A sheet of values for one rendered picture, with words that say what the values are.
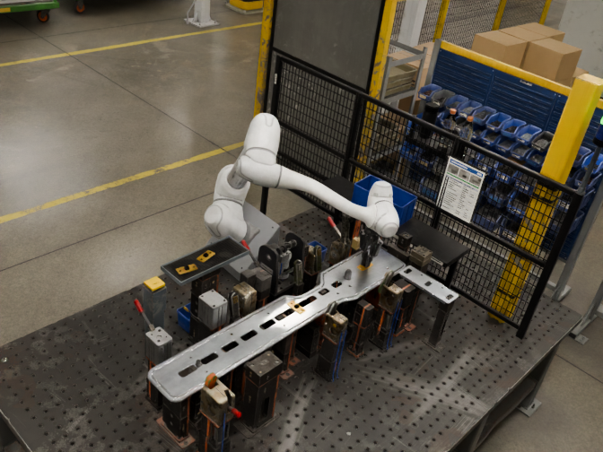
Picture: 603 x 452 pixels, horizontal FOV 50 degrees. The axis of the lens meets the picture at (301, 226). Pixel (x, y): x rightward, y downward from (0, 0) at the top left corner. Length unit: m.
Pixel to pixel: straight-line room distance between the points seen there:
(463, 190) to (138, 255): 2.41
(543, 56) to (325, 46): 2.75
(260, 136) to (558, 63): 4.76
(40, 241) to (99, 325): 1.87
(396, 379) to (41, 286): 2.46
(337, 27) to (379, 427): 3.17
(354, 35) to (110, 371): 3.09
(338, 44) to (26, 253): 2.70
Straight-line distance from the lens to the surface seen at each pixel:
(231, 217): 3.22
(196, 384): 2.45
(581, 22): 9.32
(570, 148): 3.05
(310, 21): 5.27
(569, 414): 4.28
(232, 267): 3.38
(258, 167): 2.71
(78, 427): 2.75
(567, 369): 4.56
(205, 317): 2.66
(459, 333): 3.37
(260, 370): 2.47
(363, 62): 4.95
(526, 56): 7.27
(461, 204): 3.33
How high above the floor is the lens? 2.81
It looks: 33 degrees down
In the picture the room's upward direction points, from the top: 9 degrees clockwise
